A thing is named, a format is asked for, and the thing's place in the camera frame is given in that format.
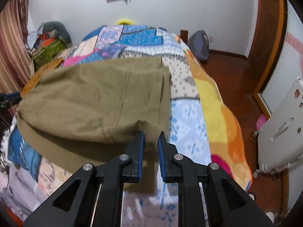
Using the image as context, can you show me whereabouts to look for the olive khaki shorts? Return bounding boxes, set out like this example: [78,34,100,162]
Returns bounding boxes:
[16,57,170,194]

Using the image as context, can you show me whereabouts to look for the bamboo lap tray table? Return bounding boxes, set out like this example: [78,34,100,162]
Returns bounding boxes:
[20,58,64,98]

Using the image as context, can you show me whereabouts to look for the pink striped curtain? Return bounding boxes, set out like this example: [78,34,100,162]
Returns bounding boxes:
[0,0,35,95]

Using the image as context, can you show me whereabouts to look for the orange yellow fleece blanket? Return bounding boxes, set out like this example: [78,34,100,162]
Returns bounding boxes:
[175,35,253,191]

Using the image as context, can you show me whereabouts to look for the green storage bag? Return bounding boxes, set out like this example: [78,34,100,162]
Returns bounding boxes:
[32,39,66,71]

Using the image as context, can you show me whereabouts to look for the pink folded garment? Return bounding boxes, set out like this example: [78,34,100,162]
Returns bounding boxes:
[62,53,94,68]

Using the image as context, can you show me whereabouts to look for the grey plush pillow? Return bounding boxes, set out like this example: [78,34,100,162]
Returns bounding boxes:
[43,21,71,43]

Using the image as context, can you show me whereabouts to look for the white plastic cabinet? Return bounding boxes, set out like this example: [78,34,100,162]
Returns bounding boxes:
[253,77,303,178]

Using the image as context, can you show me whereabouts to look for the pink slipper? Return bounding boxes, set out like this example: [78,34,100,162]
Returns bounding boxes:
[255,114,266,130]

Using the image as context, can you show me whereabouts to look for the frosted glass sliding door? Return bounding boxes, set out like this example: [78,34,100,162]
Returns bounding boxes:
[261,2,302,114]

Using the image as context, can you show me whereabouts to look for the grey purple backpack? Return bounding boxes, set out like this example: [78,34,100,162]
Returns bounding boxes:
[187,30,209,61]

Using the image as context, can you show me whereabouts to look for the brown wooden door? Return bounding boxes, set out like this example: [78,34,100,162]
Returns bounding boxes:
[248,0,288,96]

